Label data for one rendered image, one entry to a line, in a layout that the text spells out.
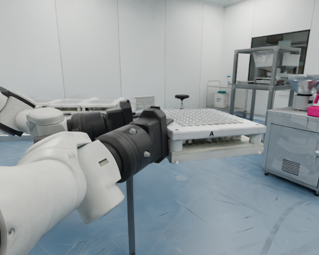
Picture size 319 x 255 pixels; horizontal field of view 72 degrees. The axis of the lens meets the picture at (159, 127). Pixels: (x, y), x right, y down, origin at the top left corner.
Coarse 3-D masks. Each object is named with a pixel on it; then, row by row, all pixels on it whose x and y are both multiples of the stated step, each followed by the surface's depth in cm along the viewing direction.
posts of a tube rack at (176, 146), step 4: (252, 136) 54; (256, 136) 53; (260, 136) 53; (180, 140) 47; (252, 140) 54; (256, 140) 54; (260, 140) 54; (172, 144) 47; (176, 144) 47; (180, 144) 47; (172, 148) 47; (176, 148) 47; (180, 148) 47
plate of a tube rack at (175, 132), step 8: (248, 120) 58; (168, 128) 49; (176, 128) 49; (184, 128) 49; (192, 128) 49; (200, 128) 49; (208, 128) 49; (216, 128) 49; (224, 128) 50; (232, 128) 50; (240, 128) 51; (248, 128) 51; (256, 128) 52; (264, 128) 53; (168, 136) 48; (176, 136) 46; (184, 136) 46; (192, 136) 47; (200, 136) 48; (208, 136) 48; (216, 136) 49; (224, 136) 50
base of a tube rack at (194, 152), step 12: (168, 144) 52; (192, 144) 52; (204, 144) 53; (216, 144) 53; (228, 144) 53; (240, 144) 53; (252, 144) 53; (168, 156) 49; (180, 156) 47; (192, 156) 48; (204, 156) 49; (216, 156) 50; (228, 156) 52
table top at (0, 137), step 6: (132, 102) 227; (132, 108) 189; (66, 114) 162; (72, 114) 162; (102, 114) 162; (0, 132) 115; (0, 138) 110; (6, 138) 110; (12, 138) 110; (18, 138) 110; (24, 138) 111; (30, 138) 111
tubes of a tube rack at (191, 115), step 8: (168, 112) 63; (176, 112) 62; (184, 112) 62; (192, 112) 62; (200, 112) 63; (208, 112) 62; (216, 112) 63; (184, 120) 54; (192, 120) 53; (200, 120) 53
